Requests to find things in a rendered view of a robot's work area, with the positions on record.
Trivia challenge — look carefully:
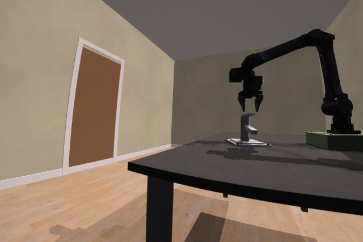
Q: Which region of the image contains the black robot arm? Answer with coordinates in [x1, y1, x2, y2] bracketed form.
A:
[229, 29, 361, 134]

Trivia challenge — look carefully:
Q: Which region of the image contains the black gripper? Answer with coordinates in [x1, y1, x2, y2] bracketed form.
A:
[238, 91, 263, 112]

